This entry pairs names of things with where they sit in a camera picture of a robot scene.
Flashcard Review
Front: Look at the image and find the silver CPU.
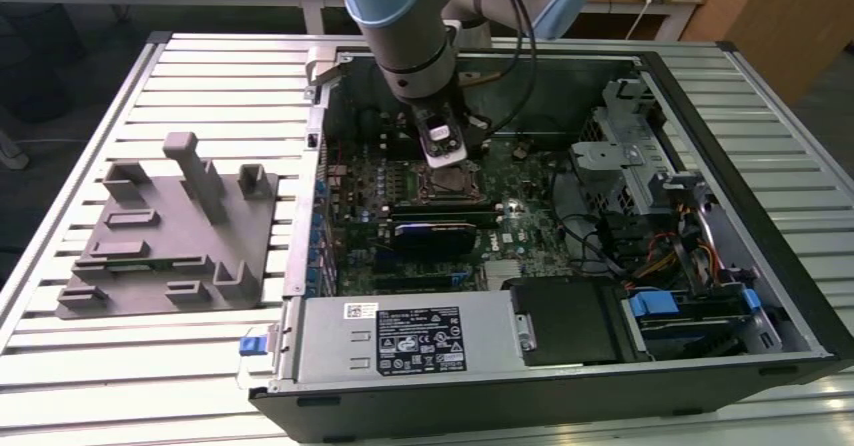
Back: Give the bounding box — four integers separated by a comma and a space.
436, 168, 472, 196

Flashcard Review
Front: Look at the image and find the CPU socket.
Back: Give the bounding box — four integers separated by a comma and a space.
413, 161, 487, 206

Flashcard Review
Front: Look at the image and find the green RAM stick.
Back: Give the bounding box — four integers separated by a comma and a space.
391, 213, 500, 228

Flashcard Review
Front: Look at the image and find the silver metal drive cage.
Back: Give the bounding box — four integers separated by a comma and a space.
569, 79, 676, 217

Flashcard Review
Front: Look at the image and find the black graphics card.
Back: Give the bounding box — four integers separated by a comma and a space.
383, 220, 480, 259

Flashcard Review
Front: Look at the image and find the green motherboard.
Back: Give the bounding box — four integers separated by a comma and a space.
324, 135, 585, 298

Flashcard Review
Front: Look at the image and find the silver chipset heatsink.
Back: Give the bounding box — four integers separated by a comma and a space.
483, 259, 523, 288

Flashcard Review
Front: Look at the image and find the black plastic shroud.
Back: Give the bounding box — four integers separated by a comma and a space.
507, 275, 633, 368

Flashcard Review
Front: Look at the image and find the hard disk in blue carrier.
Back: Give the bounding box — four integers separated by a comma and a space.
620, 287, 762, 362

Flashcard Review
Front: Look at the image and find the silver power supply unit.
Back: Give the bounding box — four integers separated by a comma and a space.
273, 293, 516, 383

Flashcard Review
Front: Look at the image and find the grey parts rack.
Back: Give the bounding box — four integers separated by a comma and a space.
52, 130, 281, 320

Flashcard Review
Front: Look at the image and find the wooden cabinet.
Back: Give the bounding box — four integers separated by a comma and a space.
679, 0, 854, 110

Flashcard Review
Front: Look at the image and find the black open PC case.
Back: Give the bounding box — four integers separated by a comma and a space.
236, 40, 854, 445

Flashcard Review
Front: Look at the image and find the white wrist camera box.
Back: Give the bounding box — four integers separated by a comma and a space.
413, 108, 469, 171

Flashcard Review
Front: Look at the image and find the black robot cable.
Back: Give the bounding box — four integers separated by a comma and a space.
489, 0, 540, 135

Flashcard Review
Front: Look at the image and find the black internal cable loop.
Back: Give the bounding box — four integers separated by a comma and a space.
556, 205, 645, 287

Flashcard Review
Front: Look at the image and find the orange power wire bundle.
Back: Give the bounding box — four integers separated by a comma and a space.
623, 200, 726, 290

